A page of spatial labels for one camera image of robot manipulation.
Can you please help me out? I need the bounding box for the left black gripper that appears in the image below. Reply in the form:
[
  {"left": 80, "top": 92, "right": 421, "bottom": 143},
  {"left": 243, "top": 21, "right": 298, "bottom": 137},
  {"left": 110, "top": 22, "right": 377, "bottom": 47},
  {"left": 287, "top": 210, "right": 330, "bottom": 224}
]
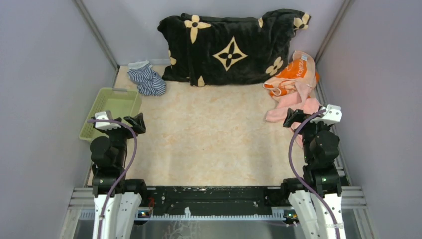
[{"left": 101, "top": 112, "right": 145, "bottom": 166}]

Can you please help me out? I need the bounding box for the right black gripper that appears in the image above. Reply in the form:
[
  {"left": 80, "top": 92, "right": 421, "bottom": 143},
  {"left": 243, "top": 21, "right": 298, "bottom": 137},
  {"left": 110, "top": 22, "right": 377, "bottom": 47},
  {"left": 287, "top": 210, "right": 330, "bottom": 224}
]
[{"left": 283, "top": 107, "right": 330, "bottom": 163}]

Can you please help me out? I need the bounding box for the pink towel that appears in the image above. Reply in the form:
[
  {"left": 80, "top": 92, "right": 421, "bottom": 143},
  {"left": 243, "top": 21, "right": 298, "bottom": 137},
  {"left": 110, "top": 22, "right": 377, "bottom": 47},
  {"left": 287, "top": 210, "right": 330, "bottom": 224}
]
[{"left": 265, "top": 80, "right": 322, "bottom": 148}]

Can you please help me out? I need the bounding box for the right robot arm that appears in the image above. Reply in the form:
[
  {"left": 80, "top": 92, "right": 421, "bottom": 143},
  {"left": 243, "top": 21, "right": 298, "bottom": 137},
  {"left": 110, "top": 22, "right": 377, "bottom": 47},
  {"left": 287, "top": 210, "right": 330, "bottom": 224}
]
[{"left": 280, "top": 105, "right": 346, "bottom": 239}]

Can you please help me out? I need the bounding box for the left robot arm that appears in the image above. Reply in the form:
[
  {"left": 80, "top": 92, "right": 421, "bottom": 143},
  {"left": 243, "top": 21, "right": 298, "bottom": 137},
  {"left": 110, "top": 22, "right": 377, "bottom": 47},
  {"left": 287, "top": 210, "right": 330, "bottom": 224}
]
[{"left": 88, "top": 111, "right": 149, "bottom": 239}]

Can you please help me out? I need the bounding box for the green plastic basket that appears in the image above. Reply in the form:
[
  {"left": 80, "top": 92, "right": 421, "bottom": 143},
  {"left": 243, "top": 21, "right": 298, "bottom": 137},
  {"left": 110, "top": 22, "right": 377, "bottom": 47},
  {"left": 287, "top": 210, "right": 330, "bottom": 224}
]
[{"left": 79, "top": 87, "right": 142, "bottom": 143}]

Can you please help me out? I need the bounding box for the blue striped cloth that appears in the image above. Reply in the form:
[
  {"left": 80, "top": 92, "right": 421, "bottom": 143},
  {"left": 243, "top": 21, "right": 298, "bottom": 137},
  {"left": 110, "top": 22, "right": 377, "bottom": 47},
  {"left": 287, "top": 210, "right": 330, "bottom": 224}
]
[{"left": 127, "top": 61, "right": 166, "bottom": 96}]

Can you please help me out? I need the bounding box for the orange white towel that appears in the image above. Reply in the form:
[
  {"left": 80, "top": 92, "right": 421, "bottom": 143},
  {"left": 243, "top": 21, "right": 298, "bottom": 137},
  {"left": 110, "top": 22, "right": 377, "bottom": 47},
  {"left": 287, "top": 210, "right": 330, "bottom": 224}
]
[{"left": 263, "top": 51, "right": 320, "bottom": 101}]

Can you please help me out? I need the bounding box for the black floral pillow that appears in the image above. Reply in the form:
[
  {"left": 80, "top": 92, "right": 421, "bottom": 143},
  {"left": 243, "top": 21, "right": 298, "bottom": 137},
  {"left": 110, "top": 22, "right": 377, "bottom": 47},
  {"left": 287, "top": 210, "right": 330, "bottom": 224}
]
[{"left": 157, "top": 9, "right": 311, "bottom": 87}]

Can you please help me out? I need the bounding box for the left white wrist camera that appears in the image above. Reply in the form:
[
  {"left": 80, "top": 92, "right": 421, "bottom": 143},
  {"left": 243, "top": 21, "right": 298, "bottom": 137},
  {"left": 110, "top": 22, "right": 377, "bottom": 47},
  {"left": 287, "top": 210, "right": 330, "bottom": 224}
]
[{"left": 94, "top": 110, "right": 121, "bottom": 131}]

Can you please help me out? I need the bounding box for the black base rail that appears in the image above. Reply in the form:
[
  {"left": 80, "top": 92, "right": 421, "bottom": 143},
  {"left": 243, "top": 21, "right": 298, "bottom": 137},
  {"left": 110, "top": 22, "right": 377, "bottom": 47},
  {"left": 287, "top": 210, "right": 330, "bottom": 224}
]
[{"left": 125, "top": 183, "right": 291, "bottom": 216}]

